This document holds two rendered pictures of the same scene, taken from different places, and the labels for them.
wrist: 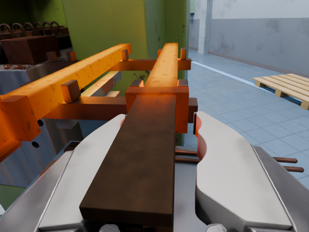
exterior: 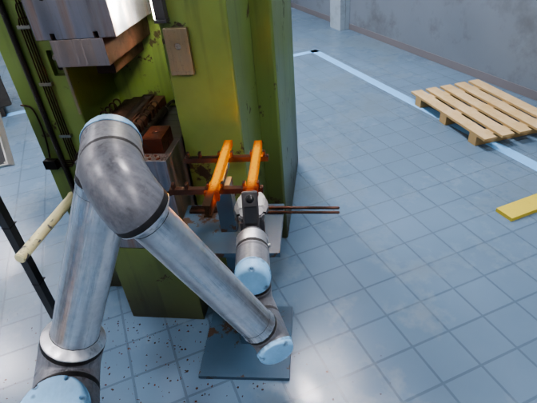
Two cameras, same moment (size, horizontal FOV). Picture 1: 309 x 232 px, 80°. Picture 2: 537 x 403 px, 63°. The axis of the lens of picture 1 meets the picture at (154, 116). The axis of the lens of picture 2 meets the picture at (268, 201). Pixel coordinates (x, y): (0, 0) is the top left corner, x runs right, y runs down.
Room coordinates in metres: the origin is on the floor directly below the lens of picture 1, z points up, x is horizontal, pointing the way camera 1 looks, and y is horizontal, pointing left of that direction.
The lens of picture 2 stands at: (-1.04, -0.02, 1.72)
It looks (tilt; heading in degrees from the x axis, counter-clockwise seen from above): 35 degrees down; 358
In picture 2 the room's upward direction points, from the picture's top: 6 degrees counter-clockwise
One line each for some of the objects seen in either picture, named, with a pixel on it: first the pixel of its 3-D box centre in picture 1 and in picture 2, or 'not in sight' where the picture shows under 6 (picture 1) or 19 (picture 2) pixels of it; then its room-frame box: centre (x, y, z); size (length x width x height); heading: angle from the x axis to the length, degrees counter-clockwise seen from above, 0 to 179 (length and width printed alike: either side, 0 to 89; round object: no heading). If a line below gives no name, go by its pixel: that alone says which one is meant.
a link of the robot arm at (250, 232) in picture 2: not in sight; (253, 244); (-0.11, 0.00, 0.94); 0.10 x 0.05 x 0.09; 87
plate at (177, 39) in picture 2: not in sight; (179, 51); (0.64, 0.20, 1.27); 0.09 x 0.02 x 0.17; 78
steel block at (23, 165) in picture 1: (56, 103); (155, 173); (0.78, 0.44, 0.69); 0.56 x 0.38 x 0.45; 168
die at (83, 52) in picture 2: not in sight; (105, 37); (0.78, 0.49, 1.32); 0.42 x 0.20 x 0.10; 168
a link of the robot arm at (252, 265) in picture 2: not in sight; (252, 266); (-0.20, 0.01, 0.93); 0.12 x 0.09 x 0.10; 177
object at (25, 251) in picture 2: not in sight; (48, 225); (0.56, 0.89, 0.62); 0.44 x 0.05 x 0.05; 168
